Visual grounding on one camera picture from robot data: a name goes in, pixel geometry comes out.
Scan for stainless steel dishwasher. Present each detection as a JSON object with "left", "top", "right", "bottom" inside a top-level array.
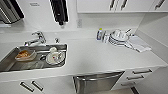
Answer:
[{"left": 72, "top": 70, "right": 125, "bottom": 94}]

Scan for blue dish soap bottle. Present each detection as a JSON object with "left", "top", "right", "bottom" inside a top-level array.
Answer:
[{"left": 96, "top": 27, "right": 104, "bottom": 42}]

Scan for small white bottle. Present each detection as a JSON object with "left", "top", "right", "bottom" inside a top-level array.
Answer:
[{"left": 102, "top": 30, "right": 110, "bottom": 44}]

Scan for small chrome sink fixture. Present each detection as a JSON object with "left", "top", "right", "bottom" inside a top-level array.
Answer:
[{"left": 53, "top": 37, "right": 60, "bottom": 45}]

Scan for white cup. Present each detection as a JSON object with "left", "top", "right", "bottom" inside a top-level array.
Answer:
[{"left": 45, "top": 46, "right": 65, "bottom": 65}]

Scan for white two-door base cabinet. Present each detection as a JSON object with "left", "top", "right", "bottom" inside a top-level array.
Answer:
[{"left": 0, "top": 75, "right": 75, "bottom": 94}]

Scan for chrome faucet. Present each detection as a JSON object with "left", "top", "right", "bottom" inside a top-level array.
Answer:
[{"left": 23, "top": 30, "right": 47, "bottom": 47}]

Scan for dish with orange food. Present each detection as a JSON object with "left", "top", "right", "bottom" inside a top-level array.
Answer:
[{"left": 14, "top": 48, "right": 37, "bottom": 62}]

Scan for narrow white drawer unit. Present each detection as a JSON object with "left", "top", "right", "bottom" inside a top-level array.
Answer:
[{"left": 111, "top": 65, "right": 155, "bottom": 92}]

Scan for stainless steel sink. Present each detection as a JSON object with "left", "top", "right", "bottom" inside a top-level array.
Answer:
[{"left": 0, "top": 43, "right": 69, "bottom": 73}]

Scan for white wall outlet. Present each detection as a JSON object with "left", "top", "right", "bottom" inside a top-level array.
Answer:
[{"left": 76, "top": 18, "right": 83, "bottom": 30}]

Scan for black wall soap dispenser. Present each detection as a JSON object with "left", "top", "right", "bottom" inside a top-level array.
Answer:
[{"left": 49, "top": 0, "right": 70, "bottom": 26}]

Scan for white wall cabinet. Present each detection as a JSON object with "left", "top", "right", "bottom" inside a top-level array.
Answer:
[{"left": 76, "top": 0, "right": 168, "bottom": 14}]

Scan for small wall label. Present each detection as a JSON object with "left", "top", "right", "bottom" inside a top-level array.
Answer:
[{"left": 28, "top": 2, "right": 41, "bottom": 7}]

